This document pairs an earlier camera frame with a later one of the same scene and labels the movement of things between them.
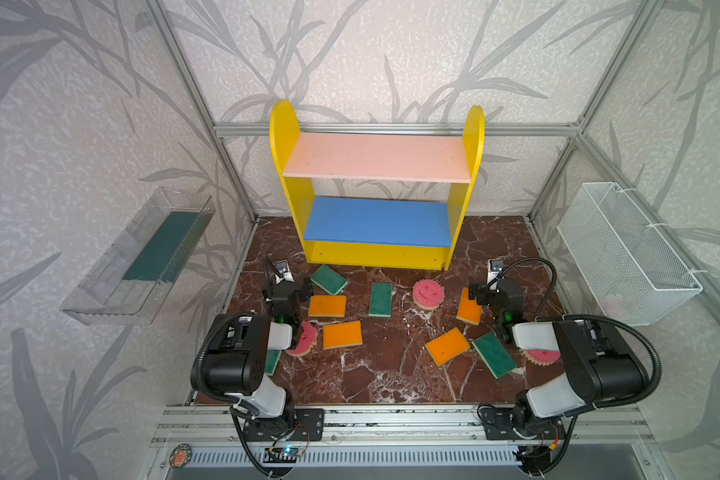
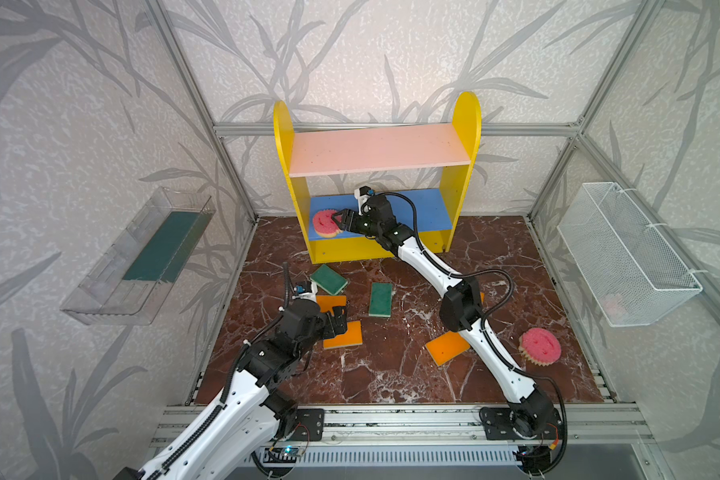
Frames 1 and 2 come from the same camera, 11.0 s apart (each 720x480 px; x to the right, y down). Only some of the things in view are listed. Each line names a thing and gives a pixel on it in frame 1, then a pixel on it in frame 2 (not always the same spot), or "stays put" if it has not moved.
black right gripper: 495,294 to 351,220
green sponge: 330,280 stays put
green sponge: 380,299 stays put
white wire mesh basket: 630,267 stays put
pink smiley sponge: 542,357 stays put
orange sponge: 448,346 stays put
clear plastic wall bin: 130,277 stays put
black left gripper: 288,290 to 334,321
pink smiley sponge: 428,294 to 324,225
